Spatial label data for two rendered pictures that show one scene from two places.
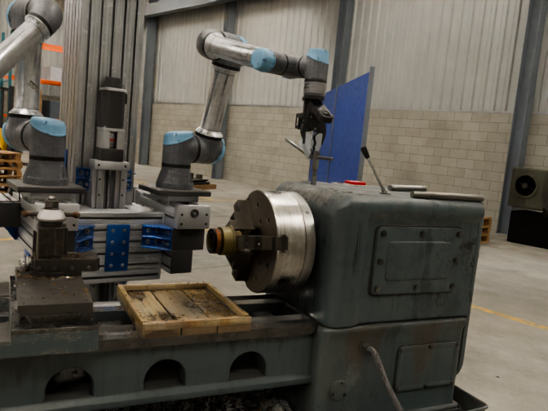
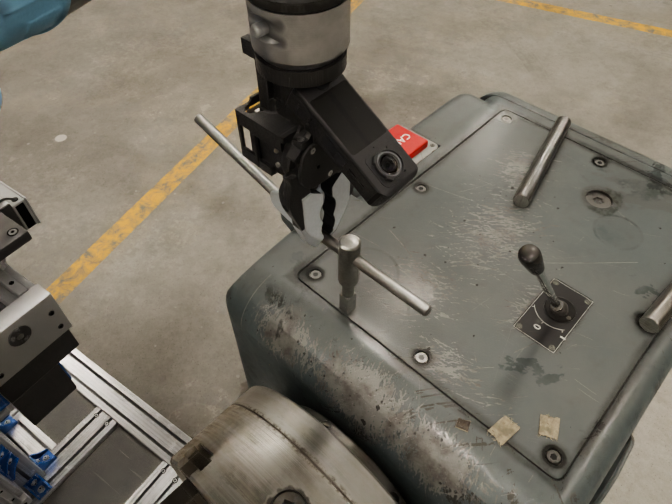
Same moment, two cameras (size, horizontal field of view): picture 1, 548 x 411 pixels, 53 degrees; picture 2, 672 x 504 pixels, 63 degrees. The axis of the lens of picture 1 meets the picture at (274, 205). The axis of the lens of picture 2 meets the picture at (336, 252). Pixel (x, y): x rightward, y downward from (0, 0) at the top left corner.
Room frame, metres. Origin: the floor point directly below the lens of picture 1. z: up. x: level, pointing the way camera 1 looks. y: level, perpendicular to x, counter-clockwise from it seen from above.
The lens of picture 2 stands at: (1.50, 0.01, 1.77)
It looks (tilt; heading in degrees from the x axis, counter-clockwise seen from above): 50 degrees down; 340
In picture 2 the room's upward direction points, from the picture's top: straight up
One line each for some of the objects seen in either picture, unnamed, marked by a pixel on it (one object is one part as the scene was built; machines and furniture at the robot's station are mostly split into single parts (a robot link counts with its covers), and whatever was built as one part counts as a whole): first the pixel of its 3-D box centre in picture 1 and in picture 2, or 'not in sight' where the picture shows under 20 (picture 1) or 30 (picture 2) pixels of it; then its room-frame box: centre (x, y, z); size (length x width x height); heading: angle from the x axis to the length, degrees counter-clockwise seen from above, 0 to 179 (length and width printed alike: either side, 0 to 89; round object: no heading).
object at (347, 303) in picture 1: (371, 246); (472, 320); (1.87, -0.35, 1.06); 0.59 x 0.48 x 0.39; 117
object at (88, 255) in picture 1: (59, 264); not in sight; (1.47, 0.57, 0.99); 0.20 x 0.10 x 0.05; 117
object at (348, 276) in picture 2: (315, 167); (348, 277); (1.83, -0.12, 1.31); 0.02 x 0.02 x 0.12
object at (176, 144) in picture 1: (178, 147); not in sight; (2.22, 0.40, 1.33); 0.13 x 0.12 x 0.14; 134
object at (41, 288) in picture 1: (48, 287); not in sight; (1.40, 0.57, 0.95); 0.43 x 0.17 x 0.05; 27
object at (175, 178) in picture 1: (175, 175); not in sight; (2.21, 0.41, 1.21); 0.15 x 0.15 x 0.10
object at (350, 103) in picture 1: (330, 160); not in sight; (8.50, -0.81, 1.18); 4.12 x 0.80 x 2.35; 5
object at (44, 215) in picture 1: (50, 214); not in sight; (1.46, 0.60, 1.13); 0.08 x 0.08 x 0.03
